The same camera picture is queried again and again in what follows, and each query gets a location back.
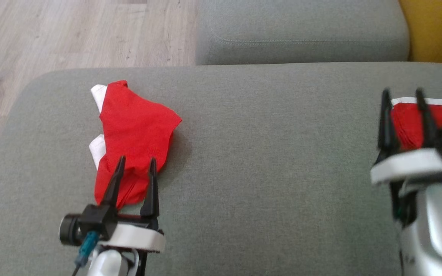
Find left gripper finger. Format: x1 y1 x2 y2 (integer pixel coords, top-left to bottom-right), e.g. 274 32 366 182
100 155 126 210
140 157 160 220

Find grey sofa section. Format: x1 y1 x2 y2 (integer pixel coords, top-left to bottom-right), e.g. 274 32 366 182
195 0 411 66

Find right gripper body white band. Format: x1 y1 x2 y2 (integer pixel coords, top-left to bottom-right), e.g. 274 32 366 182
371 149 442 185

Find red shorts with white stripe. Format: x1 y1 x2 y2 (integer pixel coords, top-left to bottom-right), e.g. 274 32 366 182
391 97 442 152

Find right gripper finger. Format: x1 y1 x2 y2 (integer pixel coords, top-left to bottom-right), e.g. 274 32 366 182
378 88 399 153
415 87 441 149

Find grey sofa seat cushion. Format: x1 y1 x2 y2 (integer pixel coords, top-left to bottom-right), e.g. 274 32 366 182
0 61 442 276

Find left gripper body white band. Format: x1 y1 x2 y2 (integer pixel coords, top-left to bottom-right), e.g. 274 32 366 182
81 205 166 253

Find yellow cushion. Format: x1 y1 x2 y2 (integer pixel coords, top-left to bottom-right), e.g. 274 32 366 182
397 0 442 66

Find left cable with teal connector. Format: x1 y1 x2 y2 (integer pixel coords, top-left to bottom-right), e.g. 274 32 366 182
71 231 101 276

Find red shirt with white sleeves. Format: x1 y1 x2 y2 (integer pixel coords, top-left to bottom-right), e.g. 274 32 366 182
89 80 183 209

